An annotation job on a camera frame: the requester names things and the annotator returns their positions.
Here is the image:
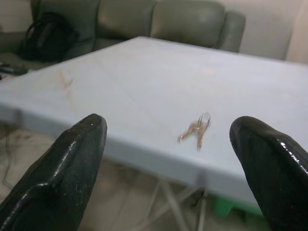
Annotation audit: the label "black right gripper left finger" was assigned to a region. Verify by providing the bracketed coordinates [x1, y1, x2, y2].
[0, 113, 108, 231]

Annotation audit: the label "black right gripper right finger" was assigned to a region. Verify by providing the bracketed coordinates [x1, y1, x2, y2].
[229, 116, 308, 231]

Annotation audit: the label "brass keys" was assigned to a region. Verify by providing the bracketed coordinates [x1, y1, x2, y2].
[177, 112, 212, 152]

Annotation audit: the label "green plastic stool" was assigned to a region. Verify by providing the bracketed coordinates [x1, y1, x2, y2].
[213, 194, 265, 223]

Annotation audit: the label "white folding table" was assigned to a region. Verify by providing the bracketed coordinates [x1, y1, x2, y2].
[0, 36, 308, 231]

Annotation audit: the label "black backpack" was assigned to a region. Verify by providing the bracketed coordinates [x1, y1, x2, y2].
[18, 12, 80, 62]

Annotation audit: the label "grey-green leather sofa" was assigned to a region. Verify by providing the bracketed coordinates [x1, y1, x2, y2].
[0, 0, 246, 70]

